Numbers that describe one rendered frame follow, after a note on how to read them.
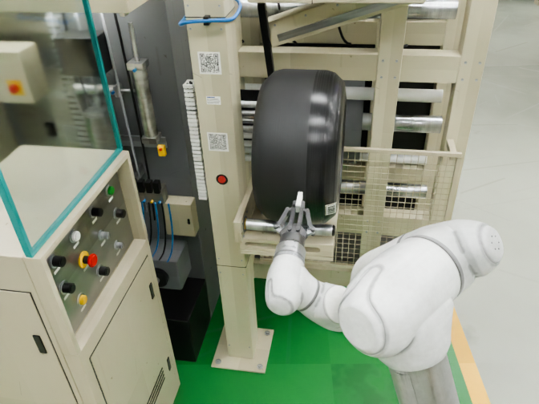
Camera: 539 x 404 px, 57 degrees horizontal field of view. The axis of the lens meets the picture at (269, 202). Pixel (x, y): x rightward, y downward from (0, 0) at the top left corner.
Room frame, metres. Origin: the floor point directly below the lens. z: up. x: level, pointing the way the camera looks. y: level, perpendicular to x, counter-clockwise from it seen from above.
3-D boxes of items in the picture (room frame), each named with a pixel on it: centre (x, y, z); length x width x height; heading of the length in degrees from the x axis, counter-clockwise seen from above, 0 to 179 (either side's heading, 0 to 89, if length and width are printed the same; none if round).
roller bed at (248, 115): (2.06, 0.05, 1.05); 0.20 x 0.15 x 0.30; 79
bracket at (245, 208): (1.68, 0.08, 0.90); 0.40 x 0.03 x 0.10; 169
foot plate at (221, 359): (1.67, 0.16, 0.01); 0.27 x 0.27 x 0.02; 79
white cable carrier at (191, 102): (1.66, 0.25, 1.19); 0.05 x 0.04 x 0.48; 169
